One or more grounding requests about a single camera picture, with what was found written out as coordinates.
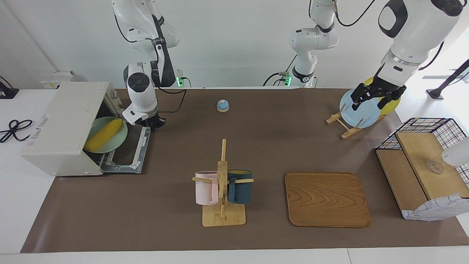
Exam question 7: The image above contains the light green plate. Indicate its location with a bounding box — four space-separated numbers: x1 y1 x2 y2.
84 117 128 154

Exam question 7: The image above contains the cream toaster oven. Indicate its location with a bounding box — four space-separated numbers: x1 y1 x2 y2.
21 81 154 176

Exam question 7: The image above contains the light blue plate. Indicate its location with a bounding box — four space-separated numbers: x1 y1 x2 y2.
339 90 381 129

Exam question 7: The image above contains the pink mug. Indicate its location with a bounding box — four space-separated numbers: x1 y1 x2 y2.
195 171 219 205

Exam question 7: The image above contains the wooden step shelf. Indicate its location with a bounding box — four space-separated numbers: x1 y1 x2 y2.
376 131 469 211

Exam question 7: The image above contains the dark teal mug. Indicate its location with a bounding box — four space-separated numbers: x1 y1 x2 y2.
227 169 253 204

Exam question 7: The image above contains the wooden serving tray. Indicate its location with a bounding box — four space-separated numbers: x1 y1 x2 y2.
285 172 372 228

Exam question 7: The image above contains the black angled pole stand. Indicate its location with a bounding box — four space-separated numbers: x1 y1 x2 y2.
427 59 469 100

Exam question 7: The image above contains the wooden plate rack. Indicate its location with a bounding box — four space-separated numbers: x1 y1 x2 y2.
326 103 385 140

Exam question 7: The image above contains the black wire basket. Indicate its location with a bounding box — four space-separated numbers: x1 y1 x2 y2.
376 117 469 221

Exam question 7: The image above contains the white power box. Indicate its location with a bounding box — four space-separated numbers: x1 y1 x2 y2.
40 71 77 89

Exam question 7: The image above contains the brown table mat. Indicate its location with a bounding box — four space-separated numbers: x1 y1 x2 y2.
20 88 469 253

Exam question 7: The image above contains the coiled black cable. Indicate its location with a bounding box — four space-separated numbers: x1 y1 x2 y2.
0 119 34 143

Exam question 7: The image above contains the white rounded plastic housing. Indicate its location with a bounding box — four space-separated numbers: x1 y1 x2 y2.
441 136 469 168

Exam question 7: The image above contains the yellow corn cob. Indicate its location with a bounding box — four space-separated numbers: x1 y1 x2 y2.
85 118 123 151

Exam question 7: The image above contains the black stand with foot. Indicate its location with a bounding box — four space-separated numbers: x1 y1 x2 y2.
0 76 19 99

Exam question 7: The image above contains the yellow plate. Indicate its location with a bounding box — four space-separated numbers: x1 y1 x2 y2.
364 76 402 116

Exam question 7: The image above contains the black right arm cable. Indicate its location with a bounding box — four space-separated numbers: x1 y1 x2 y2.
157 78 188 113

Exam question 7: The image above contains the wooden mug tree stand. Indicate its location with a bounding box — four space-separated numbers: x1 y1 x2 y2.
192 139 254 227

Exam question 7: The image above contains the white checked cloth liner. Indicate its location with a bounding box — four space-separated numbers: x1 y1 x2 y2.
401 193 469 221

